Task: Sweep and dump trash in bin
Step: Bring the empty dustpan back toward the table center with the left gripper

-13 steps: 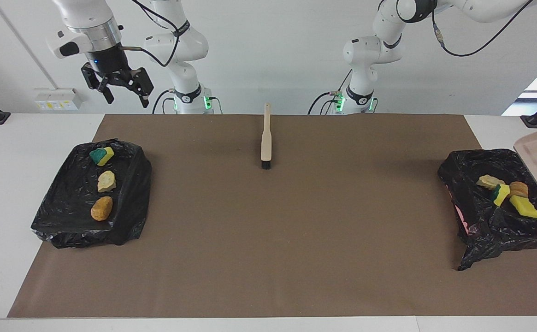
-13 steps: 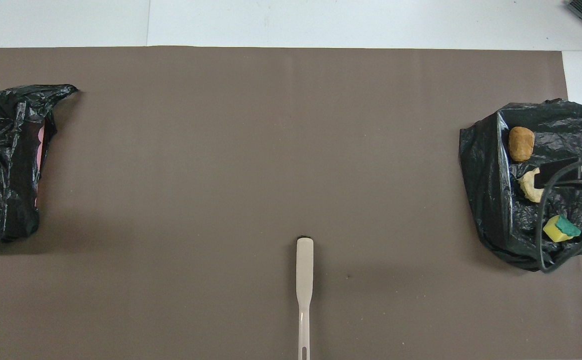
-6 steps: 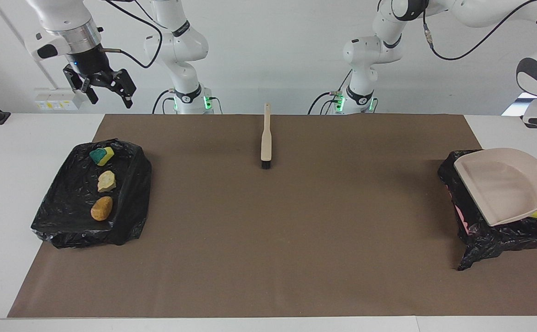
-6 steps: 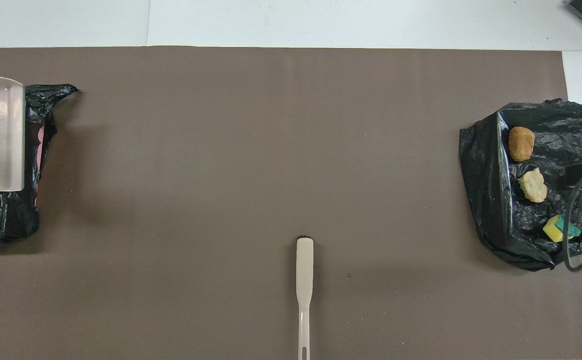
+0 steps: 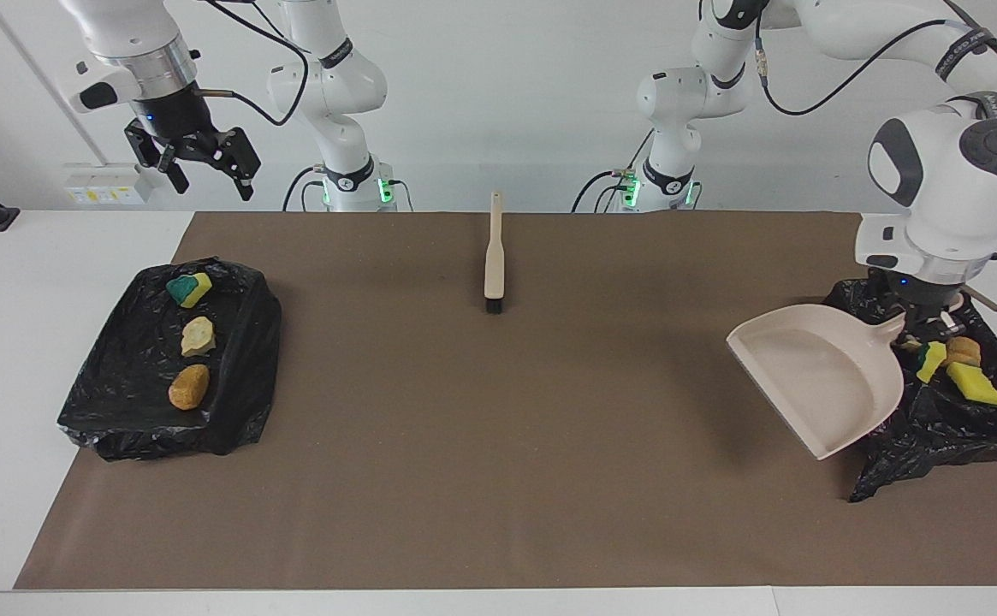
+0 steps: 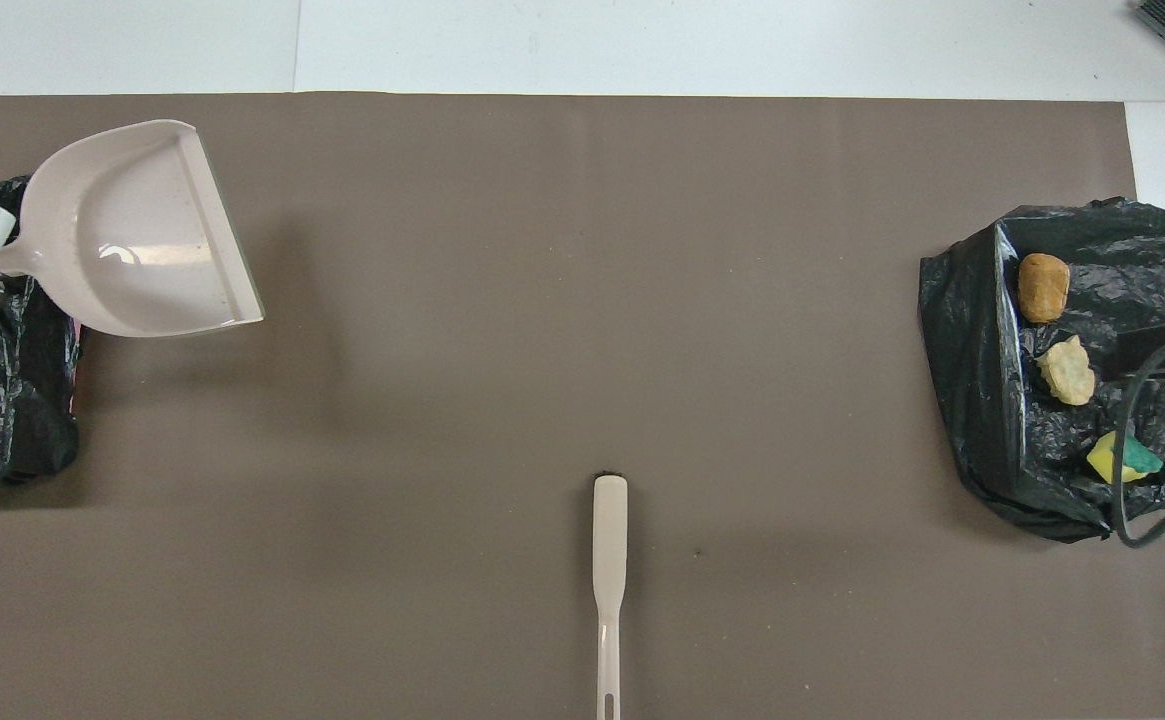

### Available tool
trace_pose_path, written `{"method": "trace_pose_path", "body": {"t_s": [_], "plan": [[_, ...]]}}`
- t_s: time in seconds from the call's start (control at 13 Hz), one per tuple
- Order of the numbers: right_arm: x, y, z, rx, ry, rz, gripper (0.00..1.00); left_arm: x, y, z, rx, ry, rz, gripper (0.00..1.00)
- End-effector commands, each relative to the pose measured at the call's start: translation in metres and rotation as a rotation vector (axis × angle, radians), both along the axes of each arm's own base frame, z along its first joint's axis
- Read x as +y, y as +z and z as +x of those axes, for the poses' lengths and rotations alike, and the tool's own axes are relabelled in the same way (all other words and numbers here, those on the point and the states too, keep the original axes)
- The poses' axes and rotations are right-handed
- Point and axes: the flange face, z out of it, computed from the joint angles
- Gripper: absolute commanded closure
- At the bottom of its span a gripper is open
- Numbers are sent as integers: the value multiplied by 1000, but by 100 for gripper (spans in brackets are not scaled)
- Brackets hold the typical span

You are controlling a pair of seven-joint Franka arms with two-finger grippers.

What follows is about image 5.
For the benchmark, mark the striped orange croissant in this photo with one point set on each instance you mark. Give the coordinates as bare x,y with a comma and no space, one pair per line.
910,346
964,351

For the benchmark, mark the beige hand brush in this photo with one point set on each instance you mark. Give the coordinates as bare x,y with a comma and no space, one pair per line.
494,257

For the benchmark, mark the beige plastic dustpan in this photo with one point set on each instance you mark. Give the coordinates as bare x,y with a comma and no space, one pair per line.
815,376

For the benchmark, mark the white wall socket strip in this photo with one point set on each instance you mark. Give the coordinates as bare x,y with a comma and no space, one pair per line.
104,184

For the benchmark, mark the black bagged bin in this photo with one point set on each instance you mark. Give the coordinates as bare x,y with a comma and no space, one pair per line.
121,376

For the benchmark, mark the black bagged bin showing pink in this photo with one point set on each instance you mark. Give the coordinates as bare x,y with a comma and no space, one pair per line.
934,428

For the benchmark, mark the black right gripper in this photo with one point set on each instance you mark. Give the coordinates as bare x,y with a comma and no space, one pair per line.
175,115

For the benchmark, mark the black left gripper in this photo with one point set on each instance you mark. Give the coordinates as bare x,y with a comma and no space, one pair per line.
922,293

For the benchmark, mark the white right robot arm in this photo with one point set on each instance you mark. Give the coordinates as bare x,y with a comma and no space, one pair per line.
134,51

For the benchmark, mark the yellow sponge with green pad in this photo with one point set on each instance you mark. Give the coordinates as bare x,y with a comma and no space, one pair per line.
194,291

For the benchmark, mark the brown paper table mat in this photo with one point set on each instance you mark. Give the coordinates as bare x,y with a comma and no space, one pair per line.
549,513

